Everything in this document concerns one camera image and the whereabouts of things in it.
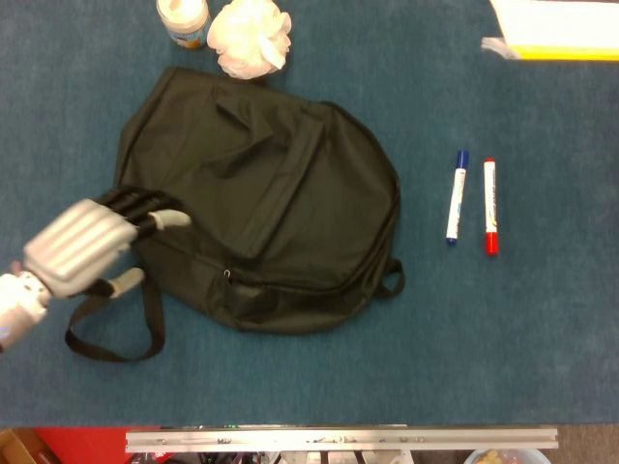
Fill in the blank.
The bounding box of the blue whiteboard marker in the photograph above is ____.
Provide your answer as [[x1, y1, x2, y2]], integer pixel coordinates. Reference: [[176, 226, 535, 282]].
[[445, 149, 471, 247]]

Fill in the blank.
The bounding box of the jar with white lid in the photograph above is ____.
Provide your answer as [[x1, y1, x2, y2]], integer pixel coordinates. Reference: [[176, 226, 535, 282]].
[[156, 0, 212, 51]]

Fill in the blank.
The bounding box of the black fabric backpack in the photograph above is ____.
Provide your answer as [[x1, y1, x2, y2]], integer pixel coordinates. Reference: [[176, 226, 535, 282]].
[[65, 66, 405, 363]]

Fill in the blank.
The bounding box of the white mesh bath pouf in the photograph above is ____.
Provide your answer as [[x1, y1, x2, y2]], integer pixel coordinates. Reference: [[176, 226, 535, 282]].
[[206, 0, 293, 78]]

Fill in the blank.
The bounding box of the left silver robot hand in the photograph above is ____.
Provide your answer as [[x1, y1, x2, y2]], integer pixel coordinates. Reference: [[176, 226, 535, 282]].
[[22, 186, 192, 300]]

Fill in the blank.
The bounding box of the light blue bowl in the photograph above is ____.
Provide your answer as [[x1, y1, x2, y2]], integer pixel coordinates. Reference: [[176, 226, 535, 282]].
[[461, 448, 552, 464]]

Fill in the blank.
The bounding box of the aluminium profile rail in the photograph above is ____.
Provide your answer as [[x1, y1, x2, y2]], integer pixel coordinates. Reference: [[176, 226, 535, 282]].
[[125, 427, 560, 453]]

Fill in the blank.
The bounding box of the red box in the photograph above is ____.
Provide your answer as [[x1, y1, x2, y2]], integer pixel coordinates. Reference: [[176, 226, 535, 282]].
[[36, 427, 168, 464]]

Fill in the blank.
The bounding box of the red whiteboard marker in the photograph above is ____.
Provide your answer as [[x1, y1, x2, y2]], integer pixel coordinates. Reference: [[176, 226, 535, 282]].
[[483, 157, 501, 256]]

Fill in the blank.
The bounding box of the blue felt table mat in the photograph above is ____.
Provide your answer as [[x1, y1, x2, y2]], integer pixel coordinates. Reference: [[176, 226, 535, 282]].
[[0, 0, 619, 430]]

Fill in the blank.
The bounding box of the cardboard box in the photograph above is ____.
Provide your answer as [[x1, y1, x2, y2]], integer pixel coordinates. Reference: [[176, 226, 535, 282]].
[[0, 427, 49, 464]]

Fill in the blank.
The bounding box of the white yellow Lexicon book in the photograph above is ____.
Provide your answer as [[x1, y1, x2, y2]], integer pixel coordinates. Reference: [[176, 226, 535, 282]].
[[481, 0, 619, 63]]

